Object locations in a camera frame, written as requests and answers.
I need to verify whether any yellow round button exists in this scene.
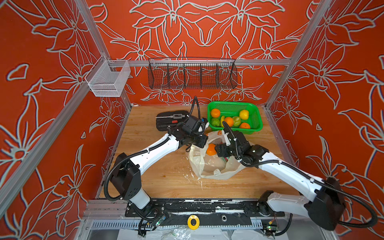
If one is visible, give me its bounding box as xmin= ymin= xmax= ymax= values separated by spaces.
xmin=187 ymin=215 xmax=200 ymax=231

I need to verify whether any green plastic basket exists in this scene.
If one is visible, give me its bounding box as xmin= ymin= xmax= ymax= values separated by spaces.
xmin=207 ymin=101 xmax=263 ymax=135

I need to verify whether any green apple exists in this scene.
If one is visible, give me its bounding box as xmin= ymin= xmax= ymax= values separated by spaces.
xmin=233 ymin=116 xmax=242 ymax=128

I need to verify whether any silver metal tap wrench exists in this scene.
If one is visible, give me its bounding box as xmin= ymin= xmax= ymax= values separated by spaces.
xmin=156 ymin=114 xmax=187 ymax=120

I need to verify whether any orange printed plastic bag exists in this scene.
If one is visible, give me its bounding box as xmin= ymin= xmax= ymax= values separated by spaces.
xmin=188 ymin=131 xmax=245 ymax=180

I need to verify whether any black wire mesh basket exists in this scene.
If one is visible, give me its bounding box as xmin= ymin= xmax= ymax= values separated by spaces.
xmin=148 ymin=57 xmax=238 ymax=90

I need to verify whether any black plastic tool case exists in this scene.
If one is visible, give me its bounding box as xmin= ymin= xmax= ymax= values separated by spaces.
xmin=156 ymin=110 xmax=189 ymax=132

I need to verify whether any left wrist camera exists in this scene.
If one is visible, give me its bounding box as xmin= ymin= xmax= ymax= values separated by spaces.
xmin=197 ymin=118 xmax=210 ymax=135

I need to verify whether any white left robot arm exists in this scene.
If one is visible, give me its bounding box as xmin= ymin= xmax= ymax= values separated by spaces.
xmin=103 ymin=97 xmax=209 ymax=210

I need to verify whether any white wire mesh basket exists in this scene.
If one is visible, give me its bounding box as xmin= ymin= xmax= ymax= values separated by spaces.
xmin=85 ymin=55 xmax=131 ymax=97

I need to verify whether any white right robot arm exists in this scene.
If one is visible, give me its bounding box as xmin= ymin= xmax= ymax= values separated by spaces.
xmin=215 ymin=122 xmax=378 ymax=231

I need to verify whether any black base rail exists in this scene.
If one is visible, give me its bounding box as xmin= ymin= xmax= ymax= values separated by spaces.
xmin=124 ymin=197 xmax=286 ymax=227

